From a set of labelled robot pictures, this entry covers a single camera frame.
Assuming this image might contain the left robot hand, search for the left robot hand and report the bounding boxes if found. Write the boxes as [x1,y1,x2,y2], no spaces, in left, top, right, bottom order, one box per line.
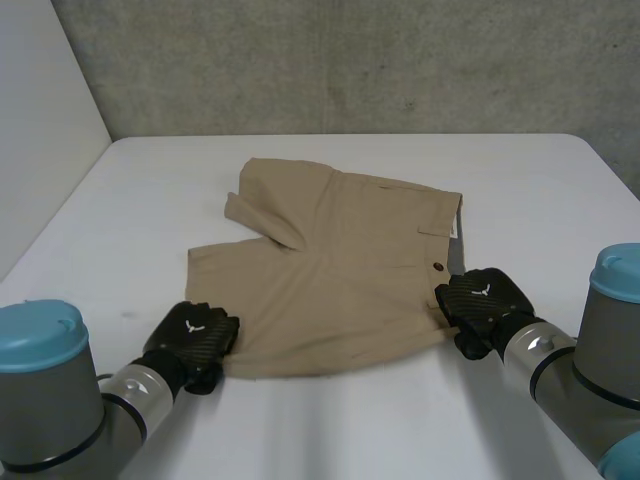
[141,300,241,396]

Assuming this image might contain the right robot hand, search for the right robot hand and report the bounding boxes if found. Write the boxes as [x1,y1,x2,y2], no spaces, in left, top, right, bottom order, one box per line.
[433,267,546,361]

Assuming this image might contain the beige shorts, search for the beige shorts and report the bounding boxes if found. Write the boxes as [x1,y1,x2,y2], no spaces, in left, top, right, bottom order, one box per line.
[183,157,466,385]

